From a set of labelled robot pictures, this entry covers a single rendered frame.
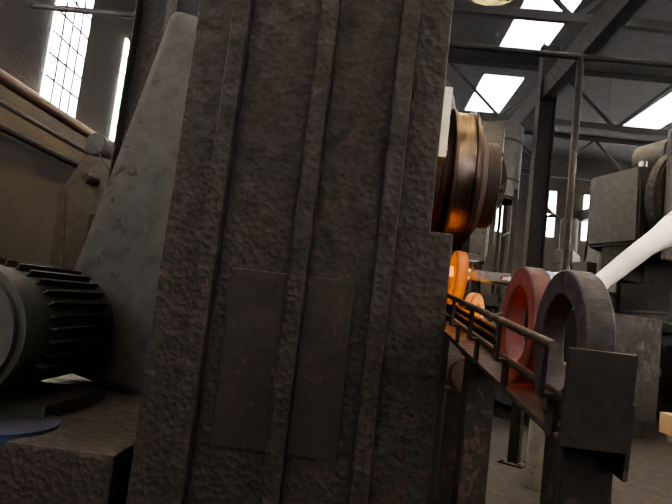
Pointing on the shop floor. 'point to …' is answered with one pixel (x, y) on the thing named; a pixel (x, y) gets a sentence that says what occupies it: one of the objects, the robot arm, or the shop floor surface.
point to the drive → (95, 313)
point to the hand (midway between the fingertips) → (458, 272)
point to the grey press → (636, 220)
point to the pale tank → (513, 143)
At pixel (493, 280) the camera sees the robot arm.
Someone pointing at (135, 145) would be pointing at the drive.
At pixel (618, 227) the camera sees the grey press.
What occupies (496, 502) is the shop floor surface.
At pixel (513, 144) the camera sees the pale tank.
